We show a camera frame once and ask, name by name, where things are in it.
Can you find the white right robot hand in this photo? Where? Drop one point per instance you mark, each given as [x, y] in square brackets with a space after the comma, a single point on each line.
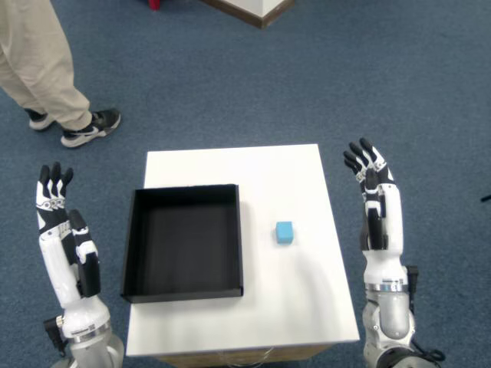
[389, 214]

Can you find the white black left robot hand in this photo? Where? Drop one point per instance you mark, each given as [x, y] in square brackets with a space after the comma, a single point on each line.
[57, 260]

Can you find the blue cube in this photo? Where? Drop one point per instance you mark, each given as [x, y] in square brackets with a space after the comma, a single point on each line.
[284, 232]

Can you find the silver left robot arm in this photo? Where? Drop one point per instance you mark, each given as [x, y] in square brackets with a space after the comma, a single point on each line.
[96, 352]

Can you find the black open box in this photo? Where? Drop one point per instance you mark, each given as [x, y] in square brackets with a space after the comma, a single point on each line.
[184, 245]

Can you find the black left wrist connector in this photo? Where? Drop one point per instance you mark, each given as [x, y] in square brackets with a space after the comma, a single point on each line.
[51, 329]

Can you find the black object at edge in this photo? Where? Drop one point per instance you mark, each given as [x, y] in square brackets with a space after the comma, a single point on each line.
[486, 198]

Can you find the black white sneaker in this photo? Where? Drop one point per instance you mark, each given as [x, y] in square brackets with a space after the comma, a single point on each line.
[96, 126]
[38, 120]

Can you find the white wooden table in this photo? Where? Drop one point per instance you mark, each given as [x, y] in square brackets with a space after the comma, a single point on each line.
[268, 306]

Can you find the beige trousers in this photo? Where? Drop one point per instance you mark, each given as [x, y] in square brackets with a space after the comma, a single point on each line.
[34, 57]

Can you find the white cabinet with brown base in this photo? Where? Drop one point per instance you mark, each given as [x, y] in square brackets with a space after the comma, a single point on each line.
[264, 7]

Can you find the red object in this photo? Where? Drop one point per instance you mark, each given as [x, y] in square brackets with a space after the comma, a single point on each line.
[154, 4]

